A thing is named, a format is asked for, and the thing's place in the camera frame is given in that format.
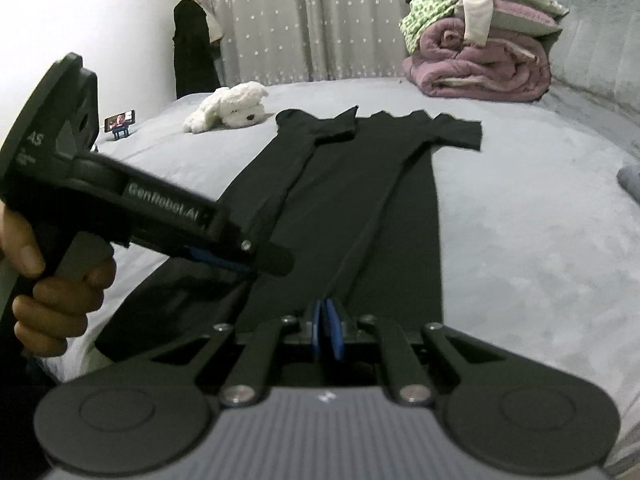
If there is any smartphone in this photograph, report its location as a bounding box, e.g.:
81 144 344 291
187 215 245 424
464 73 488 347
104 110 136 130

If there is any black short-sleeved dress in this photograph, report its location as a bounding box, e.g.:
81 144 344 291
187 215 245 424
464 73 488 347
95 105 483 361

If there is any green patterned cloth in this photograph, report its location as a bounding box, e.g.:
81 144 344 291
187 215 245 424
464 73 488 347
399 0 469 55

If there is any grey star-print curtain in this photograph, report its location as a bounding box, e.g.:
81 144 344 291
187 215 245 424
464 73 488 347
190 0 463 88

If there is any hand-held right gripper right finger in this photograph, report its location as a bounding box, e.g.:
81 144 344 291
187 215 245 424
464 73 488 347
326 299 506 407

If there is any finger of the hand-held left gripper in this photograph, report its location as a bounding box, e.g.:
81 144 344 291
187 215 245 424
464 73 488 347
182 240 295 279

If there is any white folded pillowcase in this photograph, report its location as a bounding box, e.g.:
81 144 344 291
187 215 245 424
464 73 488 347
452 0 571 37

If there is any grey bed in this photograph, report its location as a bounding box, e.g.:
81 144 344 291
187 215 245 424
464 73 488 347
50 77 640 480

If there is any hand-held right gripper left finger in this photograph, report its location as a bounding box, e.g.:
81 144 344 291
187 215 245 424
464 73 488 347
129 300 325 407

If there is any small grey cloth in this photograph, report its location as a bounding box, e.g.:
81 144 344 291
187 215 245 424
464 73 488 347
616 162 640 194

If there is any white plush dog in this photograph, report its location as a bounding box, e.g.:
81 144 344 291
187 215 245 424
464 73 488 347
182 81 270 135

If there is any cream hanging bag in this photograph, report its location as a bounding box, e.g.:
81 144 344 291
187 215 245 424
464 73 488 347
200 7 225 45

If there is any pink folded quilt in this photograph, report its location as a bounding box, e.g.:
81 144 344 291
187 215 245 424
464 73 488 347
402 0 560 102

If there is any cream cloth strap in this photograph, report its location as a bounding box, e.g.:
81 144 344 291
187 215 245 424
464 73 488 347
450 0 494 46

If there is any person's left hand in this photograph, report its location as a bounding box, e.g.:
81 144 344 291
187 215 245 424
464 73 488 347
0 206 118 357

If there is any black hanging garment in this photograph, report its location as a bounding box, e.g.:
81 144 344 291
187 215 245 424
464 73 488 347
172 0 221 100

